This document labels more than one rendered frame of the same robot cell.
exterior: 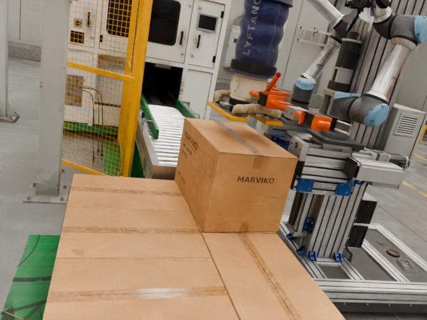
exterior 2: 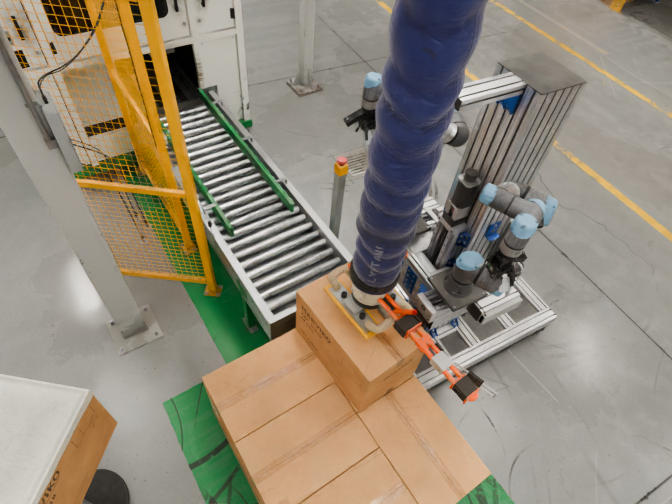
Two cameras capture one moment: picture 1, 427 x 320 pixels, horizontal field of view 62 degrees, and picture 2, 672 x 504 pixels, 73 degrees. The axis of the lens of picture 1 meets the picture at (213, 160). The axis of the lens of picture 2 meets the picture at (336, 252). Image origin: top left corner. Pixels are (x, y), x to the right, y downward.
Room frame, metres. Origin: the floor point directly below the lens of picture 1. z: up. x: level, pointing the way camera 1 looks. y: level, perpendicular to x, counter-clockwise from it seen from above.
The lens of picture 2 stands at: (0.72, 0.48, 2.91)
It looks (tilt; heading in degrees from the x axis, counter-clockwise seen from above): 51 degrees down; 340
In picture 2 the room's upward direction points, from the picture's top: 7 degrees clockwise
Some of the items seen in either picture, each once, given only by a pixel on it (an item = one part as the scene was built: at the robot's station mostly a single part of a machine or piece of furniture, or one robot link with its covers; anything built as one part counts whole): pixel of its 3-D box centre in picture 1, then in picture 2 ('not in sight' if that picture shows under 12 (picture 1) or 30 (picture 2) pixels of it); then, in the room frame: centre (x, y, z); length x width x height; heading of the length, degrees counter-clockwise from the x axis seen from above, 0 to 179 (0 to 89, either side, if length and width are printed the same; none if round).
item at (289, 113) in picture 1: (296, 113); (441, 362); (1.39, -0.28, 1.18); 0.07 x 0.07 x 0.04; 22
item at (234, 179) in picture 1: (228, 171); (358, 333); (1.82, -0.09, 0.74); 0.60 x 0.40 x 0.40; 23
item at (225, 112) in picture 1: (227, 108); (352, 306); (1.79, -0.01, 1.08); 0.34 x 0.10 x 0.05; 22
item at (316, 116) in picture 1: (314, 120); (464, 388); (1.27, -0.33, 1.18); 0.08 x 0.07 x 0.05; 22
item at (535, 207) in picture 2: not in sight; (526, 212); (1.61, -0.51, 1.82); 0.11 x 0.11 x 0.08; 40
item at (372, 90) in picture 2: not in sight; (372, 86); (2.47, -0.22, 1.79); 0.09 x 0.08 x 0.11; 83
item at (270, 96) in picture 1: (271, 100); (407, 324); (1.59, -0.20, 1.18); 0.10 x 0.08 x 0.06; 112
